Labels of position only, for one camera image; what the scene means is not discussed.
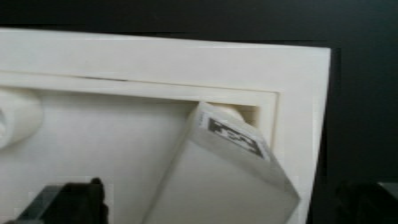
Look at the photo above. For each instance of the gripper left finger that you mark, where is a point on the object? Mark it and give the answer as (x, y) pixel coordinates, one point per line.
(69, 204)

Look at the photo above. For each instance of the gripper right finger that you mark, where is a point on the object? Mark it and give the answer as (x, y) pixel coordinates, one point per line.
(367, 203)

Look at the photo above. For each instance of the white square tabletop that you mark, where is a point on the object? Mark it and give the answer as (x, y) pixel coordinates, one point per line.
(93, 128)

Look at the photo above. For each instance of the white leg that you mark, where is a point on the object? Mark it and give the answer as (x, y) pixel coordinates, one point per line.
(225, 185)

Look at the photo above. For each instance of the white U-shaped fence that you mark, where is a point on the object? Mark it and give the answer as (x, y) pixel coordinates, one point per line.
(273, 68)

